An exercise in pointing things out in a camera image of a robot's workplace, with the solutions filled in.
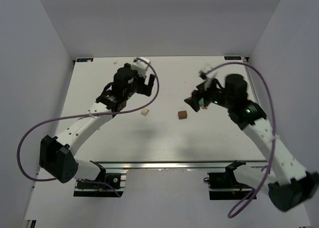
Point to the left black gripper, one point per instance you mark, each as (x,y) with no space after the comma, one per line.
(143,87)

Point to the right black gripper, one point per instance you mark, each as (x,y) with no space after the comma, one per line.
(203,90)

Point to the brown notched block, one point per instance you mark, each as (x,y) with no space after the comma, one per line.
(182,114)

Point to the beige arch block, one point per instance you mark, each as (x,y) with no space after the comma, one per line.
(144,111)

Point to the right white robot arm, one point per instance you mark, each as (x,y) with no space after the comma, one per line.
(291,184)

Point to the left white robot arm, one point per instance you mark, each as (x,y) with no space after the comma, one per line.
(57,154)

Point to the right blue corner label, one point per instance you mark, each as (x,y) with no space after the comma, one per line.
(232,58)

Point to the blue corner label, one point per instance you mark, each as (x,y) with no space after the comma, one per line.
(84,60)
(232,58)

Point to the left blue corner label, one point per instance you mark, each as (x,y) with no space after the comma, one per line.
(84,60)

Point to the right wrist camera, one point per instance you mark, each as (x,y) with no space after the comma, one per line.
(203,73)

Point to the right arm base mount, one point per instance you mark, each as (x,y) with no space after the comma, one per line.
(224,187)

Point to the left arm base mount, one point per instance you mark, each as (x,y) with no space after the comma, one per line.
(111,186)

